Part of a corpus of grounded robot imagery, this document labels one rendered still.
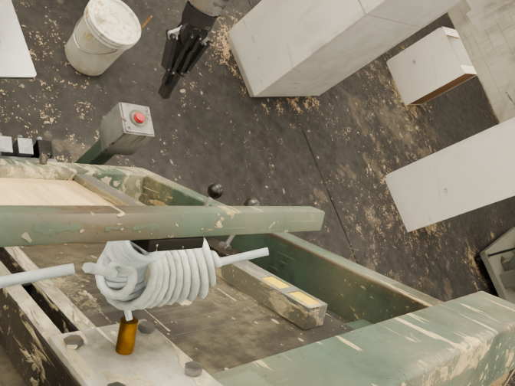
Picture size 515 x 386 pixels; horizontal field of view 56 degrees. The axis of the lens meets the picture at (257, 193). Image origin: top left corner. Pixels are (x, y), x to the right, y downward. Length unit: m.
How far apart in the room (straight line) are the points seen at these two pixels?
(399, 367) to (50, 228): 0.41
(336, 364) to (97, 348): 0.24
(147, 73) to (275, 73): 0.92
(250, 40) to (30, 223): 3.47
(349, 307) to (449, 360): 0.45
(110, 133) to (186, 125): 1.46
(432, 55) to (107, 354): 5.55
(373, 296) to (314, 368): 0.53
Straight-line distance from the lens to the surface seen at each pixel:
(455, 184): 4.54
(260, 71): 3.65
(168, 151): 3.00
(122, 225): 0.33
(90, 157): 1.96
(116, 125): 1.73
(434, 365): 0.63
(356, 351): 0.58
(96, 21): 2.73
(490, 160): 4.43
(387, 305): 1.02
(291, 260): 1.16
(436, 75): 5.82
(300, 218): 0.45
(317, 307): 0.84
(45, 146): 1.73
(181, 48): 1.18
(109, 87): 3.00
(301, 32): 3.44
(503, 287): 5.92
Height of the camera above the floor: 2.21
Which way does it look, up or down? 41 degrees down
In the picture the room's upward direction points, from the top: 62 degrees clockwise
